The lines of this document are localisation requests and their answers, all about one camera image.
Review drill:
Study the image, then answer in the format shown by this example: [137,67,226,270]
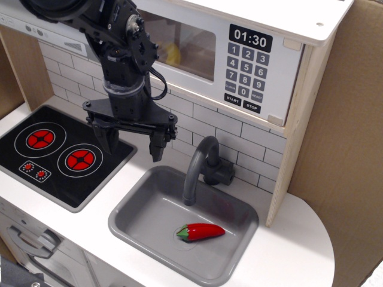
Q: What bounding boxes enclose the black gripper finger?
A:
[149,131,166,162]
[92,121,119,155]

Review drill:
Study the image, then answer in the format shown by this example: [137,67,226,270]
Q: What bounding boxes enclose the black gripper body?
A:
[83,80,177,141]

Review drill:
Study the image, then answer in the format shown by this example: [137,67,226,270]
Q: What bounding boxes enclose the white toy microwave door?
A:
[137,1,304,126]

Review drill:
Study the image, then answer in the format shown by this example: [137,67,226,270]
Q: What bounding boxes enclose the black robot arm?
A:
[22,1,177,162]

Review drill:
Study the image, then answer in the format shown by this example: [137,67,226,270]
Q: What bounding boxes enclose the wooden microwave cabinet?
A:
[136,0,354,228]

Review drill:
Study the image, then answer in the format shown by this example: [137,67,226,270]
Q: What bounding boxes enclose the grey toy faucet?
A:
[183,136,235,206]

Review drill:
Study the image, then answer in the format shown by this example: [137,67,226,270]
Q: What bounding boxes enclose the black toy stovetop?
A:
[1,106,136,213]

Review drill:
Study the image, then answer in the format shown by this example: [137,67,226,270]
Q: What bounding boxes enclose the yellow toy banana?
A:
[158,42,181,67]

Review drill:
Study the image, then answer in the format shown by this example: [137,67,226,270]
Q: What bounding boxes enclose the grey toy sink basin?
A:
[108,166,259,286]

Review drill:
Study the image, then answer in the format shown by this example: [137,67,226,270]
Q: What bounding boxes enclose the red toy chili pepper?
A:
[176,223,225,242]

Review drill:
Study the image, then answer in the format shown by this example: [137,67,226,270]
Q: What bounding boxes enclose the white toy oven front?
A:
[1,199,97,286]

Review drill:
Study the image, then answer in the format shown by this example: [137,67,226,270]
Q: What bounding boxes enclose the grey range hood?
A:
[1,1,99,63]

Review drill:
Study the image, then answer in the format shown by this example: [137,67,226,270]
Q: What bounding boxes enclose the brown cardboard panel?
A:
[288,1,382,286]

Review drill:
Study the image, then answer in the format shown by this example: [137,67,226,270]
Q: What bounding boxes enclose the grey oven door handle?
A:
[7,225,61,259]

